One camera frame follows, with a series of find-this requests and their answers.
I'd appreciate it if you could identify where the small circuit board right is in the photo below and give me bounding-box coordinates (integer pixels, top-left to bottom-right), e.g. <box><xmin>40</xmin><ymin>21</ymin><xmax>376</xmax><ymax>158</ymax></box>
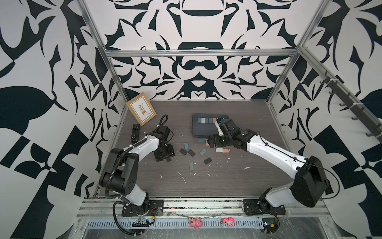
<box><xmin>263</xmin><ymin>222</ymin><xmax>280</xmax><ymax>235</ymax></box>

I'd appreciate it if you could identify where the dark grey storage tray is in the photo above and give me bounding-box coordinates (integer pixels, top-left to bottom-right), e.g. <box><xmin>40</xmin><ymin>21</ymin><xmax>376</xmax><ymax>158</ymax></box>
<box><xmin>191</xmin><ymin>114</ymin><xmax>229</xmax><ymax>138</ymax></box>

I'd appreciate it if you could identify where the black eraser pair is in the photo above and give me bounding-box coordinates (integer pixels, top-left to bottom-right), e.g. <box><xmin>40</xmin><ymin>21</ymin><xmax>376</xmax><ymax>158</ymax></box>
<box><xmin>188</xmin><ymin>149</ymin><xmax>196</xmax><ymax>157</ymax></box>
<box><xmin>179</xmin><ymin>148</ymin><xmax>188</xmax><ymax>155</ymax></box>

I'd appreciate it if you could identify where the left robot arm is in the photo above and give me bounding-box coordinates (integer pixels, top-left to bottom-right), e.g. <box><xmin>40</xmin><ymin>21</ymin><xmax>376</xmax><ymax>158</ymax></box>
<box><xmin>99</xmin><ymin>125</ymin><xmax>175</xmax><ymax>206</ymax></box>

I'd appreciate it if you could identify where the black wall hook rail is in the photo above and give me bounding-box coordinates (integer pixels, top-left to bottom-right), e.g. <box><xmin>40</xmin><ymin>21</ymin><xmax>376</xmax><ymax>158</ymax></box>
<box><xmin>320</xmin><ymin>70</ymin><xmax>382</xmax><ymax>143</ymax></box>

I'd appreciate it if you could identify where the wooden picture frame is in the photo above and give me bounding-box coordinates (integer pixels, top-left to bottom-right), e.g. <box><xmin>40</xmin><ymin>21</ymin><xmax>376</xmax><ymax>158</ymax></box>
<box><xmin>126</xmin><ymin>93</ymin><xmax>157</xmax><ymax>126</ymax></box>

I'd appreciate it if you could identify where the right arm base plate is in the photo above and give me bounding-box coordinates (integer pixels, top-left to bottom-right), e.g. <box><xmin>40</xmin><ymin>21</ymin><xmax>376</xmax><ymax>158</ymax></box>
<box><xmin>243</xmin><ymin>199</ymin><xmax>286</xmax><ymax>216</ymax></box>

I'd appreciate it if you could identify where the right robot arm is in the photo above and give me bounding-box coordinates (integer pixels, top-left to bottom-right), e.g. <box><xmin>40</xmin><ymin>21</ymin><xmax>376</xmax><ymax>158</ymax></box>
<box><xmin>208</xmin><ymin>118</ymin><xmax>330</xmax><ymax>214</ymax></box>

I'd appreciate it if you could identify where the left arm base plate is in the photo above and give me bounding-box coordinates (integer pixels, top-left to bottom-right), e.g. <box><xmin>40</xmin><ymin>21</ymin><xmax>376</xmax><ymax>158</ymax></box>
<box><xmin>122</xmin><ymin>199</ymin><xmax>164</xmax><ymax>217</ymax></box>

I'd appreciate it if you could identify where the pink toy left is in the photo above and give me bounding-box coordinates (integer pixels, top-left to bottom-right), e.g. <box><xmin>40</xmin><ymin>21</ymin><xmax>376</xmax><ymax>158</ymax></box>
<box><xmin>188</xmin><ymin>218</ymin><xmax>203</xmax><ymax>230</ymax></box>

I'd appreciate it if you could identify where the black remote control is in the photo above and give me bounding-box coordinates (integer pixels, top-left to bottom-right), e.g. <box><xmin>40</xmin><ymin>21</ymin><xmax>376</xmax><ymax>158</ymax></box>
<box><xmin>130</xmin><ymin>123</ymin><xmax>140</xmax><ymax>145</ymax></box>

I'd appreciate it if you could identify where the small circuit board left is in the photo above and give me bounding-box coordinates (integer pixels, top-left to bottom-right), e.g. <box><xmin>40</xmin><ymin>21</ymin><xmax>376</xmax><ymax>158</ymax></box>
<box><xmin>131</xmin><ymin>216</ymin><xmax>155</xmax><ymax>228</ymax></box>

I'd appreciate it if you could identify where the pink toy right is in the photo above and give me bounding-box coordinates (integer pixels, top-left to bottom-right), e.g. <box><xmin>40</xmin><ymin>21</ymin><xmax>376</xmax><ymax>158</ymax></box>
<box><xmin>221</xmin><ymin>217</ymin><xmax>235</xmax><ymax>228</ymax></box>

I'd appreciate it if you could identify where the pink toy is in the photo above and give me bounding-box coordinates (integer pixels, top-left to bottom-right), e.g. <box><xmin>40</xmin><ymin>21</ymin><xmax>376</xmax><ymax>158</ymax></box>
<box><xmin>221</xmin><ymin>217</ymin><xmax>235</xmax><ymax>228</ymax></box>
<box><xmin>188</xmin><ymin>218</ymin><xmax>203</xmax><ymax>230</ymax></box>

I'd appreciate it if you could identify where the grey-blue eraser centre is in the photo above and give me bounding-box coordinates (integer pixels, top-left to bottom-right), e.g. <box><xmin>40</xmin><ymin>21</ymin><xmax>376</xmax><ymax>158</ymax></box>
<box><xmin>200</xmin><ymin>149</ymin><xmax>207</xmax><ymax>156</ymax></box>

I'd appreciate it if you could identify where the small circuit board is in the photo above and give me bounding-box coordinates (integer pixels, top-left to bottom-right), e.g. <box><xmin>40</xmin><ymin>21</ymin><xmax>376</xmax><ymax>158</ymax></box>
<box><xmin>131</xmin><ymin>216</ymin><xmax>155</xmax><ymax>228</ymax></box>
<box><xmin>263</xmin><ymin>222</ymin><xmax>280</xmax><ymax>235</ymax></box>

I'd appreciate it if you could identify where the white slotted cable duct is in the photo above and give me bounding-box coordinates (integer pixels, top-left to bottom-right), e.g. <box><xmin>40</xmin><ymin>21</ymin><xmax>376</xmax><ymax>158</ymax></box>
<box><xmin>86</xmin><ymin>217</ymin><xmax>263</xmax><ymax>230</ymax></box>

